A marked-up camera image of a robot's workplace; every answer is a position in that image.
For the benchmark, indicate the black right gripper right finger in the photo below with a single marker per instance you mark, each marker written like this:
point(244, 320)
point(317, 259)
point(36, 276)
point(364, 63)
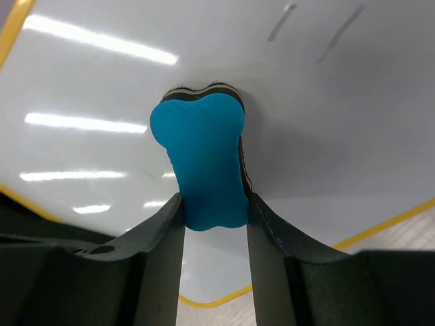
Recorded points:
point(298, 280)

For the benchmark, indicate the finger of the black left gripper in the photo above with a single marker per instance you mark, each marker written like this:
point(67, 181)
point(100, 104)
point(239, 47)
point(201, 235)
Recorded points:
point(16, 220)

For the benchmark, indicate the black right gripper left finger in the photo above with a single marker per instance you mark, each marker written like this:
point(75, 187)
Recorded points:
point(131, 280)

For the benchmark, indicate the yellow framed whiteboard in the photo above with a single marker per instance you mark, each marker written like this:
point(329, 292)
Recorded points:
point(339, 104)

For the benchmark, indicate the blue bone shaped eraser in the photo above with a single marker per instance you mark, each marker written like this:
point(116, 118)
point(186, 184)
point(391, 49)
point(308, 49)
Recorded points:
point(201, 132)

